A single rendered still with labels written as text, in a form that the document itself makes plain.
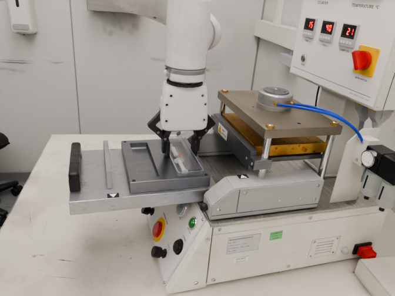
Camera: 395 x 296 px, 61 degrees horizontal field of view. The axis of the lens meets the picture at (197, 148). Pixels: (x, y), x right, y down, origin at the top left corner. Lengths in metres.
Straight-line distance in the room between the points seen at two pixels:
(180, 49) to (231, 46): 1.70
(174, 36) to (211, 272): 0.49
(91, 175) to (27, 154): 1.86
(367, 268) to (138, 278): 0.52
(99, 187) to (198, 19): 0.38
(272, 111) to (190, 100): 0.19
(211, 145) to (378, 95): 0.42
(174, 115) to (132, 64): 1.60
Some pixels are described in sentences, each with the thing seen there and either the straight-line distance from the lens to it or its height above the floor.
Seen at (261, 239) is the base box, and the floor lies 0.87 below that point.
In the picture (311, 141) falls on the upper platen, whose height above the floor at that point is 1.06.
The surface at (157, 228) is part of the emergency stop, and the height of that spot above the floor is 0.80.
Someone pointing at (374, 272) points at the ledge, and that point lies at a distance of 0.90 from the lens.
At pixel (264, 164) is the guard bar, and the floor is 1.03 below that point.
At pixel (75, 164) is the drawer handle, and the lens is 0.70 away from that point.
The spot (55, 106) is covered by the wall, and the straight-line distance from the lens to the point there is 2.40.
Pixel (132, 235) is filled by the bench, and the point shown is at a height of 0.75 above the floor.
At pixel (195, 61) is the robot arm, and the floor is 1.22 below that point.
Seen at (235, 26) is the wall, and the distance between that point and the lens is 2.33.
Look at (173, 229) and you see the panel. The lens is 0.79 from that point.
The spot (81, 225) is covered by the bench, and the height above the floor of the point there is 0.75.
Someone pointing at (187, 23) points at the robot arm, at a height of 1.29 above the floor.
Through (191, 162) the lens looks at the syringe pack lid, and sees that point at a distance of 0.72.
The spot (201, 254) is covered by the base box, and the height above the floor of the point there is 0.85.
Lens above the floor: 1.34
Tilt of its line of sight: 25 degrees down
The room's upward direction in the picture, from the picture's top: 5 degrees clockwise
